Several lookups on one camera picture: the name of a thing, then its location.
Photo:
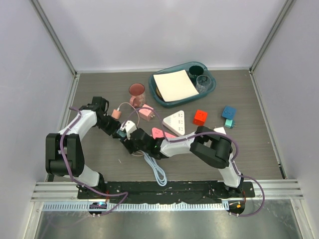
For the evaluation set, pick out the dark green cup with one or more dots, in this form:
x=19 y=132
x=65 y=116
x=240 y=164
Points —
x=195 y=71

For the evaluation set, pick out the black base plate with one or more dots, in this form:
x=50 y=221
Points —
x=191 y=192

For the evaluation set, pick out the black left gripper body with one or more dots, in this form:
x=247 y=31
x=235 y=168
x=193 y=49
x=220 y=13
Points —
x=109 y=125

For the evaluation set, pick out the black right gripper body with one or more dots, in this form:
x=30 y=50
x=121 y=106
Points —
x=132 y=147

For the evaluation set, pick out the pink charger plug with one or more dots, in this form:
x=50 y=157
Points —
x=116 y=114

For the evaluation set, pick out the blue cube socket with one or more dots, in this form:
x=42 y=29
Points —
x=229 y=113

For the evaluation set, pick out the teal plastic tray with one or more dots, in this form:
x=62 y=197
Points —
x=154 y=90

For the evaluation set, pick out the pink triangular power strip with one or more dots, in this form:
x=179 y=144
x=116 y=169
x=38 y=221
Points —
x=158 y=133

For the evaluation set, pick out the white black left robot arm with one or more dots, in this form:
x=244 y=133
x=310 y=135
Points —
x=63 y=150

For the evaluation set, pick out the white triangular power strip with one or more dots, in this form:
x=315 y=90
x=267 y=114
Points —
x=175 y=123

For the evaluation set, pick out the mint green plug adapter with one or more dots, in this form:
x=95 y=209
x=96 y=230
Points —
x=121 y=134

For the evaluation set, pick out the clear glass cup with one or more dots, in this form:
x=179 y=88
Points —
x=202 y=83

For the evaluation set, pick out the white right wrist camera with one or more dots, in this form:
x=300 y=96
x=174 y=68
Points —
x=128 y=127

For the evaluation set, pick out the red cube socket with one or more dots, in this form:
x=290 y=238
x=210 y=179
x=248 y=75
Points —
x=200 y=118

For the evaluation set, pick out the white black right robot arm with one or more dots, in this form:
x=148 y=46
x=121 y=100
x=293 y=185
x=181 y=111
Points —
x=216 y=149

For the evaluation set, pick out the pink cube socket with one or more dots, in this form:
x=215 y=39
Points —
x=146 y=113

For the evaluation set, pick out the white plug adapter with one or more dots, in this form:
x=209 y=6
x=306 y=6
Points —
x=220 y=130

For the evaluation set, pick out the perforated cable duct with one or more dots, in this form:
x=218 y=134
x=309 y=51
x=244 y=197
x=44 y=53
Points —
x=100 y=206

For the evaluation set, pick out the white paper sheet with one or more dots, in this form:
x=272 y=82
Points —
x=175 y=86

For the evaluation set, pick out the teal plug adapter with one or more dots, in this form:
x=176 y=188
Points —
x=229 y=123

